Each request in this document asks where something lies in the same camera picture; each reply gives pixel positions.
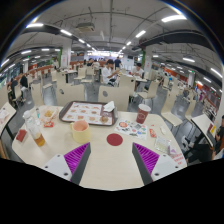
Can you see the white crumpled napkin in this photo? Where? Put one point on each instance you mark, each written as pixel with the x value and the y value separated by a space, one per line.
pixel 109 106

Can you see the brown food tray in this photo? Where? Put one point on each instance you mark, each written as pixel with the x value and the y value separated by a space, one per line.
pixel 93 113

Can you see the red sauce packet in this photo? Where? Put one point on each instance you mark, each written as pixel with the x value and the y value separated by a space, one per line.
pixel 152 133

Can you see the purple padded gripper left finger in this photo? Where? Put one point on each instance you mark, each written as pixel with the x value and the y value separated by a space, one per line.
pixel 70 166

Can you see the person in black far right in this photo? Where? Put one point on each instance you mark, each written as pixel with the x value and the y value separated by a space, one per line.
pixel 219 136

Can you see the person in white shirt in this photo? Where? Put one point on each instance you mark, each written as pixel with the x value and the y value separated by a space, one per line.
pixel 109 75

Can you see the person in white seated right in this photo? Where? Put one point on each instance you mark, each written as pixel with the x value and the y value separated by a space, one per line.
pixel 137 70

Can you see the person in black left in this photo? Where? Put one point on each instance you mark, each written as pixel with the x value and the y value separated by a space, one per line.
pixel 24 86

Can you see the dark red round coaster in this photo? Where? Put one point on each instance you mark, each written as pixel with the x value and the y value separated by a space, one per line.
pixel 114 139

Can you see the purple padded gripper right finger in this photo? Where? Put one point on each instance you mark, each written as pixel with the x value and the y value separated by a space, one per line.
pixel 151 165

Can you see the yellow mug with pink inside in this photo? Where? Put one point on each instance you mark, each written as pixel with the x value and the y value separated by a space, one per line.
pixel 80 131

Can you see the red paper cup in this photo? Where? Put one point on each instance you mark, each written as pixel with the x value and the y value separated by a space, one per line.
pixel 143 111

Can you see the beige chair back left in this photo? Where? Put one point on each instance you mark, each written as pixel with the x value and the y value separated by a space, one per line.
pixel 68 93

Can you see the clear bag with food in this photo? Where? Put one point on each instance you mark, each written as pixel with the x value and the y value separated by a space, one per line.
pixel 48 116

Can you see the clear plastic wrapper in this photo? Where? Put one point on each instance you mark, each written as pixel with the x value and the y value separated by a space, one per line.
pixel 162 144

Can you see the clear plastic tea bottle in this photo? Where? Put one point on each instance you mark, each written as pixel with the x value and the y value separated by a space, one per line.
pixel 33 128

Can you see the colourful printed flyer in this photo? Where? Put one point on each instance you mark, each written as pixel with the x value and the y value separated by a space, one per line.
pixel 131 128

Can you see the beige chair back right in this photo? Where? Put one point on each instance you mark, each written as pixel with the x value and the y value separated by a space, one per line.
pixel 119 95

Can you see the person in black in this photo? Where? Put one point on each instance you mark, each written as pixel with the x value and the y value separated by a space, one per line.
pixel 24 86
pixel 219 136

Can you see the small red packet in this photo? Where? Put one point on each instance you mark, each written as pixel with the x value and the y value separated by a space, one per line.
pixel 21 135

